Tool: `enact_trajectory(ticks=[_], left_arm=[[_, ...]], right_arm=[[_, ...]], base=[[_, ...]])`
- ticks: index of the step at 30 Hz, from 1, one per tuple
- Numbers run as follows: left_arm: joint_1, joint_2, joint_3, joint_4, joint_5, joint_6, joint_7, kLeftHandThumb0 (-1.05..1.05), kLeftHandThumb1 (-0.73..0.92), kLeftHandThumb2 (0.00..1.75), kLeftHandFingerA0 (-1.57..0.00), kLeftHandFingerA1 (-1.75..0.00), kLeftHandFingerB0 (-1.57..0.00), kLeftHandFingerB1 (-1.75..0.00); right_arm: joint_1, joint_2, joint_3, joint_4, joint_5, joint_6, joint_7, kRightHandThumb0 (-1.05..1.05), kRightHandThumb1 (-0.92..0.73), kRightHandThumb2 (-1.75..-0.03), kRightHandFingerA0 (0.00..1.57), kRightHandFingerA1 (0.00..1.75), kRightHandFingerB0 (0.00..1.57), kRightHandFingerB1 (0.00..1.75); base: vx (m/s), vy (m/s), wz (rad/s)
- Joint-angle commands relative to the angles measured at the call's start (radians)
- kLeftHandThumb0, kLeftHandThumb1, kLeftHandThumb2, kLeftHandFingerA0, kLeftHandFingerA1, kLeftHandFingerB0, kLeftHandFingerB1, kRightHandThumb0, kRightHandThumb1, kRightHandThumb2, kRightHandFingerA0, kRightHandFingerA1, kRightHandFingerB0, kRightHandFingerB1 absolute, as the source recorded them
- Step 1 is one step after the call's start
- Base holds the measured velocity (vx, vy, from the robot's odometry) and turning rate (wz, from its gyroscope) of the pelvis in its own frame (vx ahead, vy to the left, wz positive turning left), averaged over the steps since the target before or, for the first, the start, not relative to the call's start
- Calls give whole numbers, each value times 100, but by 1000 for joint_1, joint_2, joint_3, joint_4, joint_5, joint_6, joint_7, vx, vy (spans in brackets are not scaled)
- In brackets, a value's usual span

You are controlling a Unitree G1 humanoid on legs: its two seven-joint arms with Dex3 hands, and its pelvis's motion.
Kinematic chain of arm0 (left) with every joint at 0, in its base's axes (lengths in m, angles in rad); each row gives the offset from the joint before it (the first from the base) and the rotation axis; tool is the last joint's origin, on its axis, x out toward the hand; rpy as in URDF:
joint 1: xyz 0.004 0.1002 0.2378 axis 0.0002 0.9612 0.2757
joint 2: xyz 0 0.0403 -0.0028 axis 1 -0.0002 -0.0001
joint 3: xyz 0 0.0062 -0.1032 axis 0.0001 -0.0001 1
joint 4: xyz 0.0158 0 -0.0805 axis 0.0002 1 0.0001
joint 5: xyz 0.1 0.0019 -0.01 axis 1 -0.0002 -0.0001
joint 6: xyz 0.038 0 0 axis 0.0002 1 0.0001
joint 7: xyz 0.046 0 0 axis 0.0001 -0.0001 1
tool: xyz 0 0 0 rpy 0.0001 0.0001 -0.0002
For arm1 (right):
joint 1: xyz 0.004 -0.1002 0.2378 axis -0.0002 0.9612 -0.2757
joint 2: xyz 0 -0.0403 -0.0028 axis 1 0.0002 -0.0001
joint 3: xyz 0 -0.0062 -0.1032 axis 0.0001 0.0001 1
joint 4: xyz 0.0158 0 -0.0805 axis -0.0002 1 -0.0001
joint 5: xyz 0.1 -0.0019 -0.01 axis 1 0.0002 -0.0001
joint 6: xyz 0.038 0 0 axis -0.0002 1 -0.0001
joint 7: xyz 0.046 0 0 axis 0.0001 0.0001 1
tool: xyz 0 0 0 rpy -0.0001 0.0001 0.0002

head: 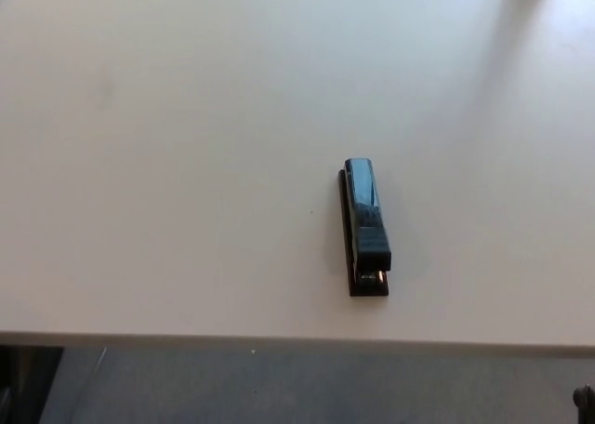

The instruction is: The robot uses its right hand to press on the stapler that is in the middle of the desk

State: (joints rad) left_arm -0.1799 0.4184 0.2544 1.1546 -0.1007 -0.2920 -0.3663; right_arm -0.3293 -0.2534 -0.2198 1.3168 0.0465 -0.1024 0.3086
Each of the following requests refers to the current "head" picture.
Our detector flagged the black desk stapler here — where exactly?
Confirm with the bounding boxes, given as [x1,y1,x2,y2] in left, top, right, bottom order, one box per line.
[337,157,393,299]

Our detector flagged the dark desk leg panel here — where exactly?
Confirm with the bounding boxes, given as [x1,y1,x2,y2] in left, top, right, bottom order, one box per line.
[0,344,64,424]

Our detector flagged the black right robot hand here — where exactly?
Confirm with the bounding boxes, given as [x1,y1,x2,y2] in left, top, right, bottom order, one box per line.
[572,383,595,424]

